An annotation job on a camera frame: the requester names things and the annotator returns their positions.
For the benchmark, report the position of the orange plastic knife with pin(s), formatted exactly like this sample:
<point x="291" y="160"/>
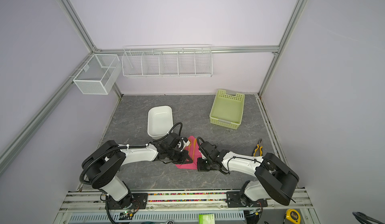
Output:
<point x="194" y="149"/>

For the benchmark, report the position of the white plastic tub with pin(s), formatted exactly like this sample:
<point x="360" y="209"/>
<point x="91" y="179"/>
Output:
<point x="159" y="121"/>

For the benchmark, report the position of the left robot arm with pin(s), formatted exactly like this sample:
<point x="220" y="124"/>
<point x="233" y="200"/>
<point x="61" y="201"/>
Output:
<point x="99" y="170"/>

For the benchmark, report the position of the yellow blue tool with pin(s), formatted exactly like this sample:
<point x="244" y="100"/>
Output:
<point x="258" y="150"/>

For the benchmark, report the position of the white wire shelf basket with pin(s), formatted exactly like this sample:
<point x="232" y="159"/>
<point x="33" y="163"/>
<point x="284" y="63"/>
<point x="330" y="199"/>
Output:
<point x="195" y="60"/>

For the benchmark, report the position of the white mesh box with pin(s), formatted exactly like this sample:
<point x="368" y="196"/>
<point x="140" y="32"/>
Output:
<point x="99" y="74"/>

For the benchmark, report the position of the green plastic basket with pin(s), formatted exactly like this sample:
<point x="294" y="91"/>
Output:
<point x="227" y="109"/>

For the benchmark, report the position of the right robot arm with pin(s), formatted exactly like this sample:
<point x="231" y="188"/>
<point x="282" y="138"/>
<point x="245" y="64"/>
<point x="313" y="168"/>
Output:
<point x="274" y="179"/>

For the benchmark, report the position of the green box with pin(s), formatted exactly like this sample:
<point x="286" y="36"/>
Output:
<point x="207" y="219"/>

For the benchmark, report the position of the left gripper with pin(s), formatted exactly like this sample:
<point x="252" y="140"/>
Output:
<point x="182" y="160"/>

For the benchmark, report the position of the yellow tape measure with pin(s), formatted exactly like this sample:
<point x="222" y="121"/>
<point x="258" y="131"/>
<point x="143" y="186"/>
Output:
<point x="292" y="216"/>

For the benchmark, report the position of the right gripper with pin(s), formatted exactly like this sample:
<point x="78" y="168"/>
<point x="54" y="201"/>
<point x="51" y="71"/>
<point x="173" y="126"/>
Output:
<point x="200" y="166"/>

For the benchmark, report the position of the pink paper napkin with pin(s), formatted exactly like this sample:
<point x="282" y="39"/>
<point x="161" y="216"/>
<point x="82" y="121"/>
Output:
<point x="194" y="164"/>

